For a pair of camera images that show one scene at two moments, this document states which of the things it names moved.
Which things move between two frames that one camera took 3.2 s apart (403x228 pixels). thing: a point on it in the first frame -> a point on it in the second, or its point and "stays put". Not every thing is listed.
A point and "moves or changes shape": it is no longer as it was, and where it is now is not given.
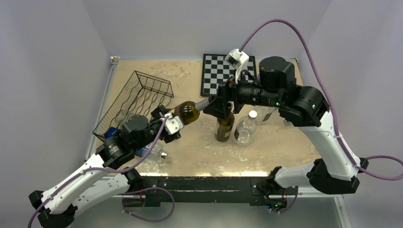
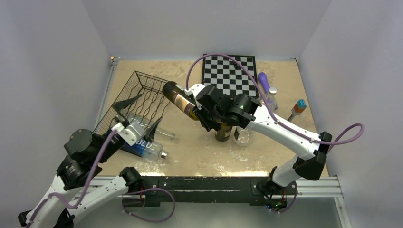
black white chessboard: (216, 70) stays put
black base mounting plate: (195, 190) stays put
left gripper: (158, 114) -> (121, 105)
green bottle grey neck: (188, 112) moves or changes shape
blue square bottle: (157, 152) stays put
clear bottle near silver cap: (245, 129) stays put
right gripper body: (229, 88) -> (208, 119)
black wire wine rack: (139, 98) stays put
